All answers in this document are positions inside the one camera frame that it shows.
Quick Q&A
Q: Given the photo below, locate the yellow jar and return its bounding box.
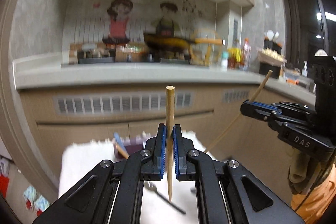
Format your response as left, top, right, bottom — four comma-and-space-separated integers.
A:
228, 48, 243, 69

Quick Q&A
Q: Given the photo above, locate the black utensil cup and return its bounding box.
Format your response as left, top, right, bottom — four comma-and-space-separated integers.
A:
263, 30, 282, 55

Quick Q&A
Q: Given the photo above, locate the wooden chopstick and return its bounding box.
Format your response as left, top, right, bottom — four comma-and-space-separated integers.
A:
203, 70, 273, 153
166, 85, 175, 201

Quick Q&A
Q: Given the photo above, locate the black yellow wok pan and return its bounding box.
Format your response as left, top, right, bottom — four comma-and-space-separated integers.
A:
143, 32, 227, 53

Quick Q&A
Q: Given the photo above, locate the condiment bottle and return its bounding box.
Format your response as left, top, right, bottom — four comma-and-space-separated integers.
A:
243, 38, 251, 71

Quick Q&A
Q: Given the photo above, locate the blue plastic spoon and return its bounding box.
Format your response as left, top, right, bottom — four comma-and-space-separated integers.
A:
113, 132, 123, 147

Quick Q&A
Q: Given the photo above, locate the purple utensil holder box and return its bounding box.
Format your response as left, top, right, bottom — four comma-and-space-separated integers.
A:
113, 136, 146, 161

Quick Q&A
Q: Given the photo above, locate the gas stove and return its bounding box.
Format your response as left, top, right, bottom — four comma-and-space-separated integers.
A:
63, 42, 191, 65

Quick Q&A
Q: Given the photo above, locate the red box on floor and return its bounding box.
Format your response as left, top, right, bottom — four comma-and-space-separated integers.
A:
0, 174, 10, 198

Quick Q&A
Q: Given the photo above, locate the black pot with basket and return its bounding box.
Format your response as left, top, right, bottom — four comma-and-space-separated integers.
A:
257, 48, 287, 79

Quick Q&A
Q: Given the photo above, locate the wooden spoon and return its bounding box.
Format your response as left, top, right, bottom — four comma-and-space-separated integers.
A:
115, 143, 129, 159

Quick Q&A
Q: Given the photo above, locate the long grey vent grille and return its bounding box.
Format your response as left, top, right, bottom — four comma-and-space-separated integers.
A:
53, 91, 195, 117

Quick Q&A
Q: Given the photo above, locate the cartoon wall sticker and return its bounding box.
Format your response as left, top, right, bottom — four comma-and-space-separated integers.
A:
62, 0, 216, 52

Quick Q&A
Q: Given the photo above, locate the grey kitchen countertop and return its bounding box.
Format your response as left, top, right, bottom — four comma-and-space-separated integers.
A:
12, 52, 316, 106

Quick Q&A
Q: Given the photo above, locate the metal spoon black handle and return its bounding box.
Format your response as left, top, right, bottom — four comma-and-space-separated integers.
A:
144, 181, 186, 215

